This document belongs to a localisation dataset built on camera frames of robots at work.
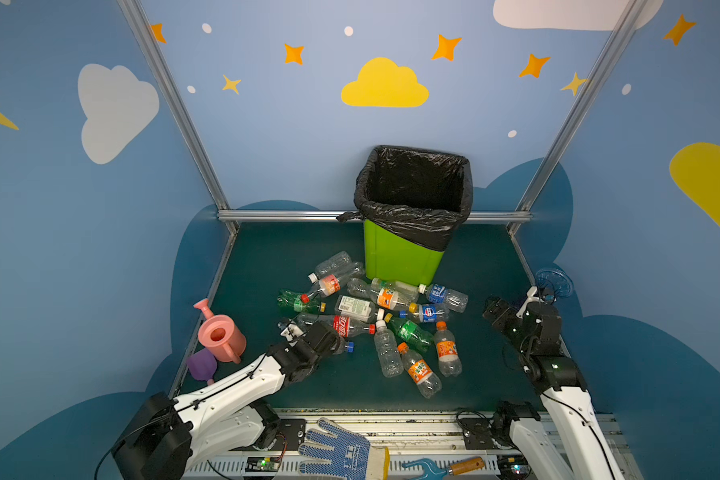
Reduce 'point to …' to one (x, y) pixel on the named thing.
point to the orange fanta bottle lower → (420, 372)
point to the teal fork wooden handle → (434, 473)
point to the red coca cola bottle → (347, 327)
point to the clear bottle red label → (332, 284)
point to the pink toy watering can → (220, 335)
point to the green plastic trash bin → (388, 258)
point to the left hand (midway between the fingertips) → (329, 344)
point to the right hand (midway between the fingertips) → (505, 303)
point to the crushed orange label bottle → (385, 298)
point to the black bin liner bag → (418, 196)
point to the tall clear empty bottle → (388, 351)
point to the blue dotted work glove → (352, 456)
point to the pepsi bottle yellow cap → (433, 313)
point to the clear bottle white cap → (333, 266)
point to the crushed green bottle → (298, 302)
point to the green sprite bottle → (411, 333)
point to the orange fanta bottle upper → (447, 350)
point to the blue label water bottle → (440, 294)
